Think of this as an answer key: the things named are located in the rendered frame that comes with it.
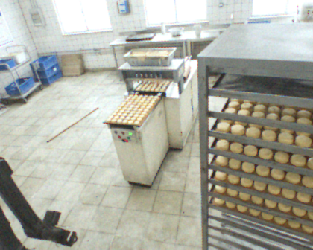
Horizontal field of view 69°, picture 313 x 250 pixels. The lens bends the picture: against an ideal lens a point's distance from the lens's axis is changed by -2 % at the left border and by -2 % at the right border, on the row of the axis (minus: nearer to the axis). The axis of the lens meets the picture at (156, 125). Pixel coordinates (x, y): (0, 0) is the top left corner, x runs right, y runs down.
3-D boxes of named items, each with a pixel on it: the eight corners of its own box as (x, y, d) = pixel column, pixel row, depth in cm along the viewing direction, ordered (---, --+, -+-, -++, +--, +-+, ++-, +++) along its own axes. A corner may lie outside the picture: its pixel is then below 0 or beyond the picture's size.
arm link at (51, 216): (24, 234, 95) (41, 236, 93) (34, 205, 101) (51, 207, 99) (42, 236, 105) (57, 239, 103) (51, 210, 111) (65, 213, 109)
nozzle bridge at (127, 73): (134, 83, 315) (129, 59, 297) (186, 85, 290) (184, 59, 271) (123, 94, 290) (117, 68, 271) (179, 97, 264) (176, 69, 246)
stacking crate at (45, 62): (45, 62, 634) (42, 56, 623) (57, 62, 625) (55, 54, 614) (31, 71, 585) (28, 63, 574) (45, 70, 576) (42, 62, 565)
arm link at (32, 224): (-32, 164, 74) (-7, 167, 71) (-18, 153, 79) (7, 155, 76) (25, 239, 97) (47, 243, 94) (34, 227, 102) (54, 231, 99)
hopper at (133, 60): (134, 59, 292) (133, 48, 284) (177, 59, 272) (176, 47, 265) (124, 68, 270) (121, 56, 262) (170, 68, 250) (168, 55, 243)
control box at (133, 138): (116, 138, 237) (113, 127, 229) (137, 141, 228) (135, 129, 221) (115, 140, 234) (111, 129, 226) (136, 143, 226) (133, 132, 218)
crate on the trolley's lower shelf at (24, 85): (21, 85, 568) (18, 78, 558) (35, 84, 563) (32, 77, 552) (8, 95, 522) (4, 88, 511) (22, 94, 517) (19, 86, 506)
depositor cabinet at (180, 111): (163, 104, 433) (158, 60, 387) (202, 106, 408) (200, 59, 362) (135, 146, 336) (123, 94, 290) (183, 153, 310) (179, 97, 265)
